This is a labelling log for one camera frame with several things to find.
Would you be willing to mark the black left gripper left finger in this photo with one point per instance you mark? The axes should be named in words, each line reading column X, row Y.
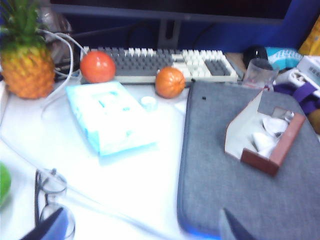
column 45, row 228

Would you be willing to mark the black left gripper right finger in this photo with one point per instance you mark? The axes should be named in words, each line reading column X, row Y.
column 232, row 228

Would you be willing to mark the brown leather glasses case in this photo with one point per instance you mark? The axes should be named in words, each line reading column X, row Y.
column 287, row 140

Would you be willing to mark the green round fruit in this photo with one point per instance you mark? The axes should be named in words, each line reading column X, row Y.
column 3, row 185

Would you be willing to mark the grey fabric laptop sleeve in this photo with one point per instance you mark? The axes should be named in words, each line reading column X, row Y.
column 212, row 162

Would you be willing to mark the white cleaning cloth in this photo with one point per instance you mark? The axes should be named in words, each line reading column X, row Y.
column 265, row 143

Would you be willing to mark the white and teal tissue pack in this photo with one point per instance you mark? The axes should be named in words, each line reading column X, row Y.
column 110, row 117

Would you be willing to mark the brown kiwi fruit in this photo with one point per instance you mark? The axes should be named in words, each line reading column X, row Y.
column 315, row 121

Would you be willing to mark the small white round cap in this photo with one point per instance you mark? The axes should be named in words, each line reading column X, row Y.
column 148, row 104

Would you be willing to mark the plastic pineapple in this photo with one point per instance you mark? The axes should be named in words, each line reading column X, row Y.
column 27, row 72

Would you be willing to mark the clear plastic cup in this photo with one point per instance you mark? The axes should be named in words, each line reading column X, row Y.
column 260, row 73

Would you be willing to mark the ribbed orange mandarin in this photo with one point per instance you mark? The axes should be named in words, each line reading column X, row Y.
column 170, row 82

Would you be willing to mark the smooth red-orange fruit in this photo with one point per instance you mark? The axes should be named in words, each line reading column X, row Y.
column 97, row 67

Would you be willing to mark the black computer mouse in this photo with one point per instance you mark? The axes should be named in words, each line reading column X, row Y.
column 255, row 53

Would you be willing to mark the teal and white packet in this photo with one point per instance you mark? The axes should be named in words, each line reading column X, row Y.
column 282, row 55

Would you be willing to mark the white and teal cardboard box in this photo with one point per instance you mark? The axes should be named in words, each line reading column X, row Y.
column 311, row 65

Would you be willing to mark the white and grey keyboard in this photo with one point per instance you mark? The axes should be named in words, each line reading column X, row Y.
column 150, row 62

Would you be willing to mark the yellow bag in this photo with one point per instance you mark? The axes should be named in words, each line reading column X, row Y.
column 312, row 40

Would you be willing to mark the grey monitor stand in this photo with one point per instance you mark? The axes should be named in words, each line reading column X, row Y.
column 165, row 35

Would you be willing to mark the black computer monitor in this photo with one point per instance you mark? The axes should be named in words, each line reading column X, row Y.
column 175, row 7

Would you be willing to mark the black frame eyeglasses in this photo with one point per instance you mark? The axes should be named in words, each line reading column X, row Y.
column 37, row 192

